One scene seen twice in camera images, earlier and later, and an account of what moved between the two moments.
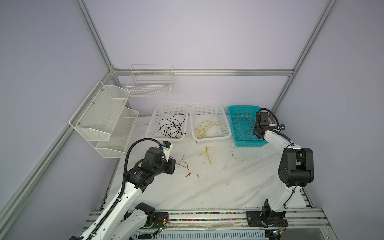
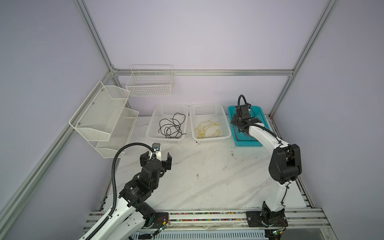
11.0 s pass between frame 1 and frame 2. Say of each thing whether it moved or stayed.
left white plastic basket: stayed
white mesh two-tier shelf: stayed
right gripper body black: moved
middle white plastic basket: stayed
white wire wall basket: stayed
